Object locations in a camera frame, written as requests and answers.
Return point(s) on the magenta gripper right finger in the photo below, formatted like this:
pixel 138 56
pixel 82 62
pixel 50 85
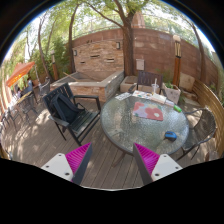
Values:
pixel 153 166

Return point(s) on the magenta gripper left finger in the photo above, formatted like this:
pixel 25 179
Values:
pixel 70 166

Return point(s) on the blue computer mouse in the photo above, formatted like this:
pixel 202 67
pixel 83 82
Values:
pixel 170 136

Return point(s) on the colourful floral mouse pad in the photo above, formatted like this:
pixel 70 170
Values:
pixel 148 111

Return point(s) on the round glass patio table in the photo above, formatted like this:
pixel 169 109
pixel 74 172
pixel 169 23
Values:
pixel 124 129

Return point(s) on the black slatted patio chair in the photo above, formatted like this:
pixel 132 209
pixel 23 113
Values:
pixel 84 121

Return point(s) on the black backpack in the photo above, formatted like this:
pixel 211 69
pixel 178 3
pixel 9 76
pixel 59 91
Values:
pixel 63 108

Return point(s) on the green marker pen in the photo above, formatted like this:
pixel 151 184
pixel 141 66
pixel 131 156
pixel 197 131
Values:
pixel 177 108

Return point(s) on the grey wicker chair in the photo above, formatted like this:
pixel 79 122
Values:
pixel 200 133

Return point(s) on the open book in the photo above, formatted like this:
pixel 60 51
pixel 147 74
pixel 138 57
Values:
pixel 149 96

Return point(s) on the black metal chair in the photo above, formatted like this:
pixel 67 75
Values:
pixel 26 104

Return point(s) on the patterned paper sheet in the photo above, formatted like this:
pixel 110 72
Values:
pixel 123 96

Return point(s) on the white planter box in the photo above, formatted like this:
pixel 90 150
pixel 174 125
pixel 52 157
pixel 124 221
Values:
pixel 172 92

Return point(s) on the clear plastic cup with straw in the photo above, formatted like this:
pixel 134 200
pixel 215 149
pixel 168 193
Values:
pixel 155 86

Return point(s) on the dark wooden far chair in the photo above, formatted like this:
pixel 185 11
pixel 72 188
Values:
pixel 147 79

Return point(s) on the orange patio umbrella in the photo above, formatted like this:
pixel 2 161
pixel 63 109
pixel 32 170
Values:
pixel 20 70

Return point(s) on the tree trunk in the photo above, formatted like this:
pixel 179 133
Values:
pixel 126 10

